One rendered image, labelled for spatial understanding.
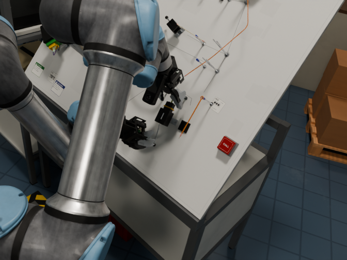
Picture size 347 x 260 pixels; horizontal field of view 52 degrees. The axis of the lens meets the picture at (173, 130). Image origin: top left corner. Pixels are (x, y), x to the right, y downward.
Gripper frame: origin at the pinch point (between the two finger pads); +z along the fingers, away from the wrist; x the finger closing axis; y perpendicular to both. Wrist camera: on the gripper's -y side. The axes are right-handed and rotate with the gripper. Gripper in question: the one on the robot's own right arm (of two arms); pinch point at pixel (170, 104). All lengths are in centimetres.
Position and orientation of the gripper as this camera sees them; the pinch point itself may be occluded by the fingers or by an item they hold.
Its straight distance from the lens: 134.9
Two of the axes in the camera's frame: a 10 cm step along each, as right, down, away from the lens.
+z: 2.0, 5.3, 8.2
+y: 5.7, -7.5, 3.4
